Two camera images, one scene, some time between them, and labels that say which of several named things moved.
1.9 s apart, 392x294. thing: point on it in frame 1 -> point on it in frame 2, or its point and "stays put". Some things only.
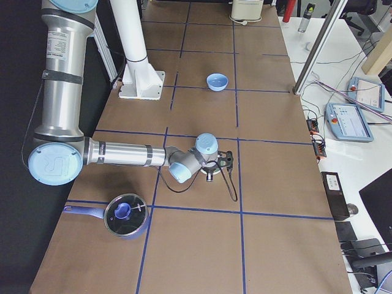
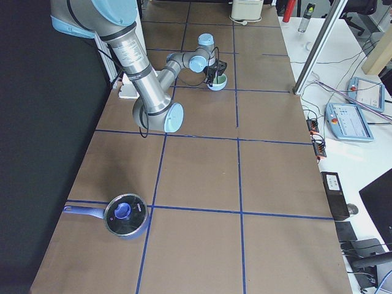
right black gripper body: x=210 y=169 -> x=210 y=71
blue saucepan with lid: x=125 y=215 stays put
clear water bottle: x=307 y=16 stays put
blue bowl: x=217 y=82 stays put
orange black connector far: x=312 y=124 stays put
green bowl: x=217 y=170 -> x=221 y=79
